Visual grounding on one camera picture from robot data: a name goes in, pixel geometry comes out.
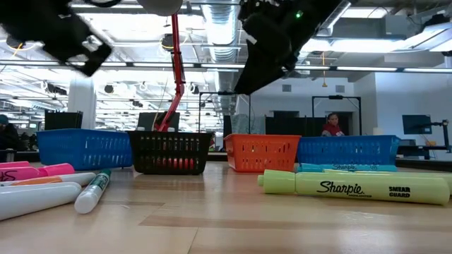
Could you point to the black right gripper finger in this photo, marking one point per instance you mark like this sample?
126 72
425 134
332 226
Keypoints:
265 60

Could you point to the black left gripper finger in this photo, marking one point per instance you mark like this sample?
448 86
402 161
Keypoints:
84 53

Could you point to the blue plastic basket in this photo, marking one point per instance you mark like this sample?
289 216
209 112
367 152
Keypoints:
347 150
84 150

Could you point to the orange highlighter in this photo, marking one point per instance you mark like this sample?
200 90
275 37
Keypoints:
176 163

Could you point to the pink Sharpie highlighter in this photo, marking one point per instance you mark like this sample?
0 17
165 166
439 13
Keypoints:
21 173

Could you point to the orange capped white marker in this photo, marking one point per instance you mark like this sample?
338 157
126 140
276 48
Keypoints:
35 181

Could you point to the dark green Expo marker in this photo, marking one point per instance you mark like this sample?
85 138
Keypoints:
90 197

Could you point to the teal Sharpie highlighter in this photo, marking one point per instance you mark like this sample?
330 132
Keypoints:
374 168

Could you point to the thick white barrel marker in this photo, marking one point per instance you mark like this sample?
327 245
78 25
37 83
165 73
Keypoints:
35 199

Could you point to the yellow Sharpie highlighter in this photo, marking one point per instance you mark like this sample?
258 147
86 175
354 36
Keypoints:
388 173
353 188

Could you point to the black partition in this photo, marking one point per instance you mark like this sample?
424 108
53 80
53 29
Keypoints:
293 125

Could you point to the long ceiling light strip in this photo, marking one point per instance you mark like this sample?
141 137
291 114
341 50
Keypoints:
367 69

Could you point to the orange plastic basket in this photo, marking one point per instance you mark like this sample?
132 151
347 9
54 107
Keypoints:
263 141

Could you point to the red desk lamp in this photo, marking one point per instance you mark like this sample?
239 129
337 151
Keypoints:
176 53

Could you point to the black monitor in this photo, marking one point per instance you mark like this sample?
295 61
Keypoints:
148 121

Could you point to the person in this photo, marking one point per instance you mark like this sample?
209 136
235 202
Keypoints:
332 128
7 134

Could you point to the black plastic basket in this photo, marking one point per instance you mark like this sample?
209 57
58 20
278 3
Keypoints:
169 135

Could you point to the dark computer monitor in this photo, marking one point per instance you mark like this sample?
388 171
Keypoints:
416 124

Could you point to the dark background desk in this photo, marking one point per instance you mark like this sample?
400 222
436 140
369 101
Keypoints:
423 150

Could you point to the silver round ventilation duct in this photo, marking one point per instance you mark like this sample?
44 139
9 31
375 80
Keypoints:
332 24
222 35

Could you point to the black metal rig frame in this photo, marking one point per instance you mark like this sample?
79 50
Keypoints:
226 93
335 97

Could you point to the black aluminium table frame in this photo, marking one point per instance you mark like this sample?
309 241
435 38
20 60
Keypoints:
423 163

